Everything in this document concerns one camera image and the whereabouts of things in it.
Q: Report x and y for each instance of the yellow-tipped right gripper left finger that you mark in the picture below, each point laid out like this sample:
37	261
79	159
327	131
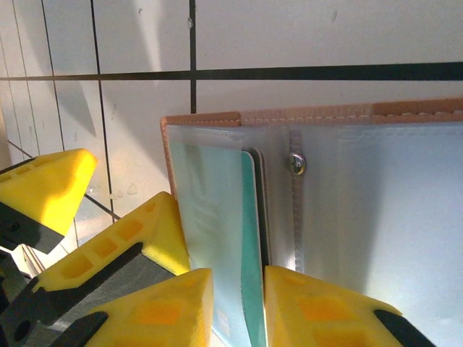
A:
162	314

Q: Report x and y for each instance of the teal credit card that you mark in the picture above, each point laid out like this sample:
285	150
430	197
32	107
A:
251	235

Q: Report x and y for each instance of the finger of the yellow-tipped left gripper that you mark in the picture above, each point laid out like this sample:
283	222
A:
144	231
47	188

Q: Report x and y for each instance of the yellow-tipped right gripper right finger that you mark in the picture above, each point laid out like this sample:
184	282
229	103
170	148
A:
318	318

